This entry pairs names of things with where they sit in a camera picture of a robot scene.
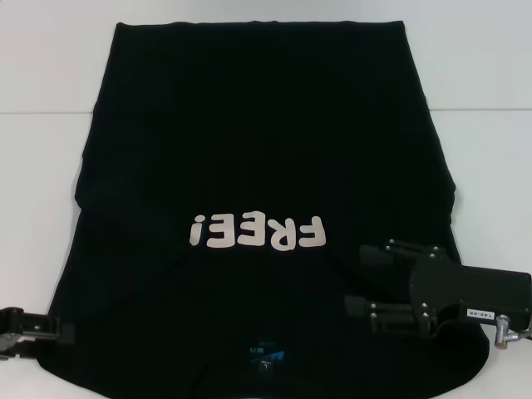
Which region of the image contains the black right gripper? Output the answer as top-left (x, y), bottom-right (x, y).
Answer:
top-left (344, 239), bottom-right (532, 336)

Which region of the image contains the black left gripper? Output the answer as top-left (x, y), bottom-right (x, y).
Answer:
top-left (0, 306), bottom-right (76, 361)

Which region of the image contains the black shirt with FREE print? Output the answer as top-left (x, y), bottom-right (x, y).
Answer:
top-left (36, 20), bottom-right (491, 399)

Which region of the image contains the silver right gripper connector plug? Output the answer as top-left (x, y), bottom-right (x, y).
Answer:
top-left (494, 314), bottom-right (519, 348)

